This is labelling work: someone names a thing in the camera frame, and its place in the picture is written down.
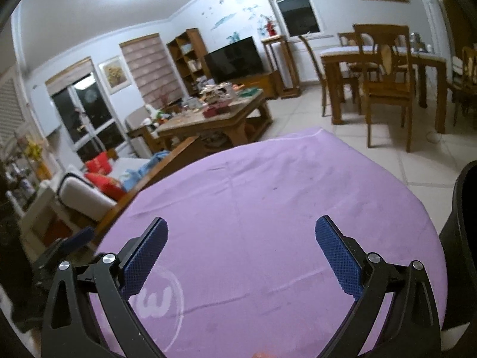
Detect large red cushion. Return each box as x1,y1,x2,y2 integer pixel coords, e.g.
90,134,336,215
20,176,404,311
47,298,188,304
85,173,126,201

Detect glass balcony door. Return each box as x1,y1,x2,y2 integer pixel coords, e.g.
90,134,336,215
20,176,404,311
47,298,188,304
45,58,127,161

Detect blue wall decal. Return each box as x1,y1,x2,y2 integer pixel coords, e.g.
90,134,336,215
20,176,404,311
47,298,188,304
201,0,261,43

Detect tall wooden plant stand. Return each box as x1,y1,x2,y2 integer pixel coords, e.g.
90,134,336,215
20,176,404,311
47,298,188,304
261,35,302,99

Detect white framed window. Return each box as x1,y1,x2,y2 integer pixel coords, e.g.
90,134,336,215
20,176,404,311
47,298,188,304
260,0,323,38

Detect white carved box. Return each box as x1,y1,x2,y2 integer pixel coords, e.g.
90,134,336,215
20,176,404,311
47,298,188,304
199,84,233,107

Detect wooden dining chair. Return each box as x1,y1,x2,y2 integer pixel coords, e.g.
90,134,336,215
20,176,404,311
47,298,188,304
451,45,477,127
298,34,358,117
337,32,364,47
352,23,418,153

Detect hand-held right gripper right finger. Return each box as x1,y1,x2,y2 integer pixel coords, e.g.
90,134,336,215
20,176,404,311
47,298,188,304
315,215,442,358

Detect black television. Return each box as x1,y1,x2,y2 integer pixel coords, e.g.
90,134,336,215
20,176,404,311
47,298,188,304
203,36,266,84

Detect framed sunflower painting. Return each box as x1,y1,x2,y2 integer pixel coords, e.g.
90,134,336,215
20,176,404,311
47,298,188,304
97,55,131,94

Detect purple tablecloth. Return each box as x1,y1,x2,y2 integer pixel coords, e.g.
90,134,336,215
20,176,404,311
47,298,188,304
87,127,448,358

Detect small red cushion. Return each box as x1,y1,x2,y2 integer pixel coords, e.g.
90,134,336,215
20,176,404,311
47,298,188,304
85,148,112,175

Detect striped roller blind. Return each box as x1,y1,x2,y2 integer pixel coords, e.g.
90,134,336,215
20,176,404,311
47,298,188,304
119,33,181,107

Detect white cushion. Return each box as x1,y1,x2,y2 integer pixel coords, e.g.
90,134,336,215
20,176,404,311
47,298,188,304
56,164,118,220

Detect wooden armchair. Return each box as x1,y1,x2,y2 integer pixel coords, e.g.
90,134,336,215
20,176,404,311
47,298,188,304
125,106,165,157

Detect white standing air conditioner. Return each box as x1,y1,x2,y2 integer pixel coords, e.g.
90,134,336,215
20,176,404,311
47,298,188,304
419,0,453,56

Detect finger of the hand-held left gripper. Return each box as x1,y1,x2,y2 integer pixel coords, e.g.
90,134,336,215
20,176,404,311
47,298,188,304
35,227,94,269

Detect white lattice panel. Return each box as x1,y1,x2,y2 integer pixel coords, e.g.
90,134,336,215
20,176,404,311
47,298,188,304
0,75,27,146

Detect blue cloth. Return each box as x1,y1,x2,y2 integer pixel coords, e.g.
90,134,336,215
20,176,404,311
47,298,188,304
123,151,170,191

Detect wooden sofa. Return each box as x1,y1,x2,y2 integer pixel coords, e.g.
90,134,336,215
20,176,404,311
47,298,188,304
52,136,200,247

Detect wooden bookshelf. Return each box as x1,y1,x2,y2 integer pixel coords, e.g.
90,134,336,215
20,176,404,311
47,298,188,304
166,28,213,95

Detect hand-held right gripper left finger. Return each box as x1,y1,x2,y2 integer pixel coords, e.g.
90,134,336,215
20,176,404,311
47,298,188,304
42,216,168,358

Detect wooden dining table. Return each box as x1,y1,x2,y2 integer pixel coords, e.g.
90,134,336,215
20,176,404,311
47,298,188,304
320,45,448,135

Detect wooden television cabinet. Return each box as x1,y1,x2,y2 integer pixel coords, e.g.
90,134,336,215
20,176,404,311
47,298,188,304
238,74,278,99

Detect yellow flowers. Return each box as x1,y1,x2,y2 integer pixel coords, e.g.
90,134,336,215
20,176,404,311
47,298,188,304
24,140,43,161

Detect black trash bin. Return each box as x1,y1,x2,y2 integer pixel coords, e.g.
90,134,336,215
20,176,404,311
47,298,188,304
438,160,477,332

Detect wooden coffee table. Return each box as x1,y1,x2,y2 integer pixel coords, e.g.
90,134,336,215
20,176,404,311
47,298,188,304
157,89,273,153

